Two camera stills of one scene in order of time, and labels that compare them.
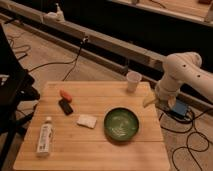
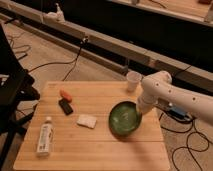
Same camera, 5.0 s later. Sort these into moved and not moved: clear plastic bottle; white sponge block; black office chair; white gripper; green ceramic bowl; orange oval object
Moved: white gripper; green ceramic bowl
Not moved: white sponge block; orange oval object; black office chair; clear plastic bottle
